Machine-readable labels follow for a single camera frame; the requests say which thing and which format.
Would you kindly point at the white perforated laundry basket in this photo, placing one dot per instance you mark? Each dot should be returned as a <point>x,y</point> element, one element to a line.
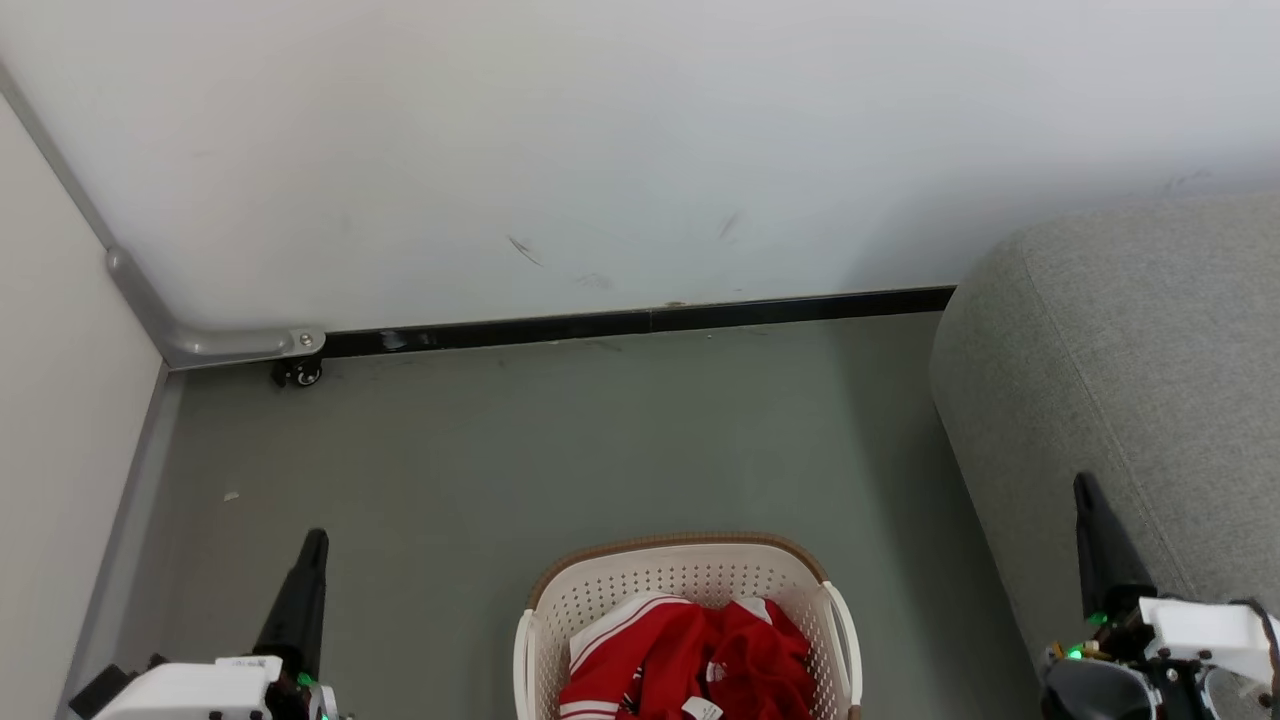
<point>680,575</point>

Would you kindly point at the black caster wheel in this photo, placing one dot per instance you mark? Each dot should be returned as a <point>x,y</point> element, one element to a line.
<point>300,373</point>

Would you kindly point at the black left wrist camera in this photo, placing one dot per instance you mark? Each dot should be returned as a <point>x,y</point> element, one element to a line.
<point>95,692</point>

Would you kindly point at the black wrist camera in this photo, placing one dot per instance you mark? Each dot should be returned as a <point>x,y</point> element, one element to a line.
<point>1095,692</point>
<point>95,692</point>

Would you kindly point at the red garment with white stripes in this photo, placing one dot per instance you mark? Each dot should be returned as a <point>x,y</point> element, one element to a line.
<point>630,655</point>

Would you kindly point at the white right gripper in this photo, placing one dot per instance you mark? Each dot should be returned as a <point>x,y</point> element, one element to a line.
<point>1210,630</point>

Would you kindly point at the black baseboard strip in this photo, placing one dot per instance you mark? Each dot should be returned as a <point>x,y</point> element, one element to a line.
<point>650,320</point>

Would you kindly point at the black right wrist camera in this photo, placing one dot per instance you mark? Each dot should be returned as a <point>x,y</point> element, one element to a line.
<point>1095,692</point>

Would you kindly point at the grey fabric sofa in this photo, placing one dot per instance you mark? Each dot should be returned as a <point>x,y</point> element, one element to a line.
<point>1100,350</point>

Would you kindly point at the grey metal floor rail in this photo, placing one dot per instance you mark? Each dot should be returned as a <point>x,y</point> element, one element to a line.
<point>120,540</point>

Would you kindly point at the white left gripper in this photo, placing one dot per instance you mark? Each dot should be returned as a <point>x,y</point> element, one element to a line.
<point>200,690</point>

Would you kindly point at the grey metal partition frame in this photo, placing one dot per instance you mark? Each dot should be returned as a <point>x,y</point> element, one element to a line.
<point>220,345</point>

